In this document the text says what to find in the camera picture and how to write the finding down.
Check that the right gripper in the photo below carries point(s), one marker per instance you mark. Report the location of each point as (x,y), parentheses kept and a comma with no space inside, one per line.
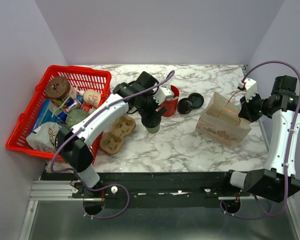
(246,111)

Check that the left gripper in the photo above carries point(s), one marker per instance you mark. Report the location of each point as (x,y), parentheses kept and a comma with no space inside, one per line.
(150,117)

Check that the green paper cup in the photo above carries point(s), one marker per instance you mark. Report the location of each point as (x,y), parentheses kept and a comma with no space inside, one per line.
(153,130)

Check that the beige paper bag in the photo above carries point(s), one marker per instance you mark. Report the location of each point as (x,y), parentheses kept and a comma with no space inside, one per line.
(220,122)

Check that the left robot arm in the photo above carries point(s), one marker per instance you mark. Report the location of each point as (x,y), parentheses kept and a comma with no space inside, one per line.
(145,94)

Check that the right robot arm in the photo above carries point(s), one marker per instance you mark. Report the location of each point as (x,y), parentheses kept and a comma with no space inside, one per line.
(276,180)

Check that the red straw holder cup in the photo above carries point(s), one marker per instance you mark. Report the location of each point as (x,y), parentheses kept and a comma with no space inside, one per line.
(171,105)

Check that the brown cardboard cup carrier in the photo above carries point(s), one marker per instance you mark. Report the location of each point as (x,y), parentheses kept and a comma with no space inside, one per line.
(113,141)

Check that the stack of black lids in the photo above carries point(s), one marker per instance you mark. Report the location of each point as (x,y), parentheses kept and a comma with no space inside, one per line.
(192,102)

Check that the beige bottle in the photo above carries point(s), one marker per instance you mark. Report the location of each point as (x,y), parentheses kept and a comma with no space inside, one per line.
(92,97)

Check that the green round melon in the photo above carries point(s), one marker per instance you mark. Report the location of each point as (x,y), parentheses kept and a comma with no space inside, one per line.
(75,117)

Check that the blue red can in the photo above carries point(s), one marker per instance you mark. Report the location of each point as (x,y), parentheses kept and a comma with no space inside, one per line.
(70,105)

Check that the red plastic basket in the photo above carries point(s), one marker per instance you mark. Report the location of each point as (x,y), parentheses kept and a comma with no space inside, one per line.
(84,78)

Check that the brown cork roll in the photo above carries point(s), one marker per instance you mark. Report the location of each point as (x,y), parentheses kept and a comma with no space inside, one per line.
(58,88)

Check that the blue white package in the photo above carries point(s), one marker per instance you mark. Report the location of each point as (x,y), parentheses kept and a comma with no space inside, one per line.
(47,113)

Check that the white snack bag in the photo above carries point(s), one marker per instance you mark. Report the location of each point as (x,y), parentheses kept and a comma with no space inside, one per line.
(43,137)

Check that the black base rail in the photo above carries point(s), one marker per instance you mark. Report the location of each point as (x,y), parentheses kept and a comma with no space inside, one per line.
(146,190)

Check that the aluminium frame rail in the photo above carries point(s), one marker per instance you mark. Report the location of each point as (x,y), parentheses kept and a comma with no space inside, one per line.
(52,216)

